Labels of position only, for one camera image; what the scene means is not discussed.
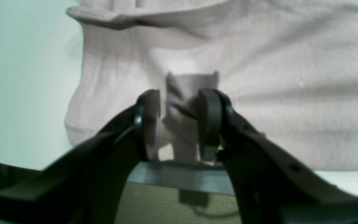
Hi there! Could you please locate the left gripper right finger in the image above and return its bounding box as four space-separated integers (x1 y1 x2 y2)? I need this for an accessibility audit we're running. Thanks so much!
197 88 358 224

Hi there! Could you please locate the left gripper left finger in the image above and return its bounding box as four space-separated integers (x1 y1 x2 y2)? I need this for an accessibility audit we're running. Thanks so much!
0 89 160 224

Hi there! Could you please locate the pale pink T-shirt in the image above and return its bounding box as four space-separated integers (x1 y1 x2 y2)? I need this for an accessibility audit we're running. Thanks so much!
64 0 358 171

